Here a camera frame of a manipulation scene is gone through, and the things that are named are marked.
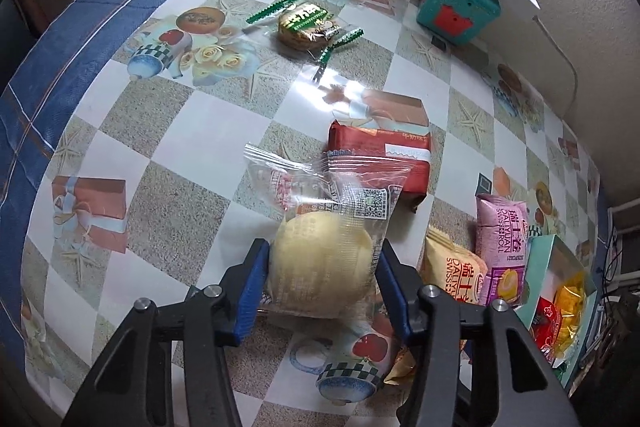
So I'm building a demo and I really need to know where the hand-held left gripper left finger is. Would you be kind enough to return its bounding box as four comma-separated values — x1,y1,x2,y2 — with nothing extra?
60,237,272,427

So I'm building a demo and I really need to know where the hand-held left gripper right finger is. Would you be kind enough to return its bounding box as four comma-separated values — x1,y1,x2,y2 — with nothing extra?
375,238,582,427

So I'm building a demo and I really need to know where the bread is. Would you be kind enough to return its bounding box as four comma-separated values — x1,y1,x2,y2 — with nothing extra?
243,143,406,343

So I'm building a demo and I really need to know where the white foam box green edge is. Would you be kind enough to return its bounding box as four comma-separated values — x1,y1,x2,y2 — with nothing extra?
512,234,601,390

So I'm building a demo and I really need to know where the orange roll cake packet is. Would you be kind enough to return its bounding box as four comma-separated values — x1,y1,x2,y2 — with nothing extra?
419,224,490,308

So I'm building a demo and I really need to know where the small yellow snack packet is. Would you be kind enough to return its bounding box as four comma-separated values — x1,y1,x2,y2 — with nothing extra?
382,342,418,385

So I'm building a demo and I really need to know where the pink roll cake packet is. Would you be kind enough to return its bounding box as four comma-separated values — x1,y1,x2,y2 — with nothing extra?
474,193,532,308

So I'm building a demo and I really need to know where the red-brown biscuit packet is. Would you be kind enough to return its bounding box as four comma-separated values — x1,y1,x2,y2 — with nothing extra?
327,119,433,210

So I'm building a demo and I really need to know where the red snack packet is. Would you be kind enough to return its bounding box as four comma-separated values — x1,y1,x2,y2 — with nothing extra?
530,297,563,348

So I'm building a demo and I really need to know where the green wrapped cookie packet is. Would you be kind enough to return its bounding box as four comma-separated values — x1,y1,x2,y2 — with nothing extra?
245,0,365,82

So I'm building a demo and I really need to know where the teal toy box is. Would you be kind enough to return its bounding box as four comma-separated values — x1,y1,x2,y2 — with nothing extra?
416,0,501,45

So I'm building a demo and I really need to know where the white cable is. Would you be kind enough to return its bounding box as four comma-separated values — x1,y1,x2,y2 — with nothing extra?
531,13,581,120

